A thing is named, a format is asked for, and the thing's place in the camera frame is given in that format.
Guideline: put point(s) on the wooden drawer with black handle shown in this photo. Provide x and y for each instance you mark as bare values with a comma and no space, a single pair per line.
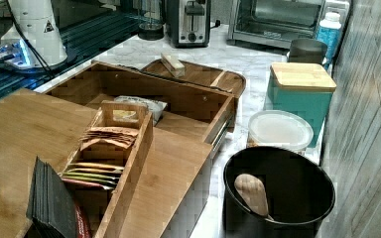
194,111

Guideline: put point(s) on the silver packet in drawer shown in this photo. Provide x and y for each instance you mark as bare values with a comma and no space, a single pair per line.
156,107

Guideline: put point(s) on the wooden drawer cabinet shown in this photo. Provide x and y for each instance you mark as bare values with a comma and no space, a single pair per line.
162,167

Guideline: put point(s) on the wooden cutting board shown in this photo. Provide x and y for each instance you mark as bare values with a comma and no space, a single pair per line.
202,75

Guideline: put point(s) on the brown tea bags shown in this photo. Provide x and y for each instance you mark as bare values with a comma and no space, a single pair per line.
122,137

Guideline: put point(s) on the wooden tea bag caddy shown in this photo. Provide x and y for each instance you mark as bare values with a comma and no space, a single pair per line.
103,177

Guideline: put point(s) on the clear jar with white lid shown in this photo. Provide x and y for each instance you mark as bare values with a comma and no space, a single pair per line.
279,129

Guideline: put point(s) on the wooden spoon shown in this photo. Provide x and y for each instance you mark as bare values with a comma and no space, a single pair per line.
253,192

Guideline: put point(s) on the black and silver toaster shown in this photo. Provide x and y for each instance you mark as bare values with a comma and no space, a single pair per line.
188,23

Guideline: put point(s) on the black french press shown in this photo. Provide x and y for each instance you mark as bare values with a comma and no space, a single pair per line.
151,25

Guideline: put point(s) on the black utensil bucket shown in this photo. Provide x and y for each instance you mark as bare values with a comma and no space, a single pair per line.
299,193

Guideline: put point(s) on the teal canister with wooden lid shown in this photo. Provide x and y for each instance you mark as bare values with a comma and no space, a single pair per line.
304,89

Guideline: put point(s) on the silver toaster oven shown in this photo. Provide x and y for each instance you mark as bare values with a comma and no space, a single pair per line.
276,23

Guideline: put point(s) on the dark grey tumbler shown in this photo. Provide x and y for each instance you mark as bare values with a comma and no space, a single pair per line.
307,50

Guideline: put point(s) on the blue bottle with white cap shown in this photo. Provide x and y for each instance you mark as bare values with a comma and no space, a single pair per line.
328,32

